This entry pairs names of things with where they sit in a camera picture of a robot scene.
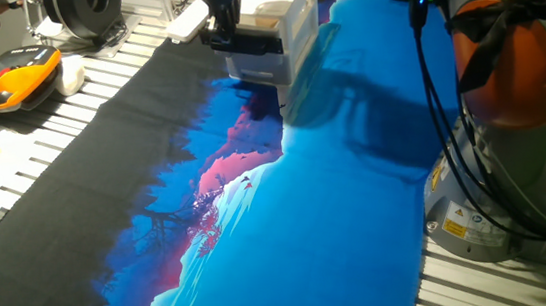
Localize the white drawer with black handle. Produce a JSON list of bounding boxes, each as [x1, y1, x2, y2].
[[208, 0, 298, 62]]

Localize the white plastic drawer cabinet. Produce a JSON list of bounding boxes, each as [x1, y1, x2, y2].
[[217, 0, 327, 92]]

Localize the white power strip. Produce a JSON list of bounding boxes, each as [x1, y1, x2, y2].
[[162, 0, 213, 47]]

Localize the tan cardboard piece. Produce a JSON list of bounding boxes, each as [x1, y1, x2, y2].
[[254, 15, 280, 30]]

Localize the clear round plastic container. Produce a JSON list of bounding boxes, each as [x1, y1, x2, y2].
[[252, 0, 294, 23]]

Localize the clear spool holder stand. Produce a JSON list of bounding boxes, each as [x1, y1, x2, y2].
[[22, 0, 147, 66]]

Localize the black filament spool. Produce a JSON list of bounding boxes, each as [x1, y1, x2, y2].
[[40, 0, 126, 45]]

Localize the small white rounded object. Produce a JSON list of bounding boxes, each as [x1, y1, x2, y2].
[[51, 53, 89, 99]]

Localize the blue forest print cloth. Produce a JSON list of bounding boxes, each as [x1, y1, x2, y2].
[[0, 0, 480, 306]]

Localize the orange black teach pendant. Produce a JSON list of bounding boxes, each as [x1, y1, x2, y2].
[[0, 42, 68, 118]]

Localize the aluminium upright post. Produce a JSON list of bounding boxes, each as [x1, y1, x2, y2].
[[156, 0, 179, 24]]

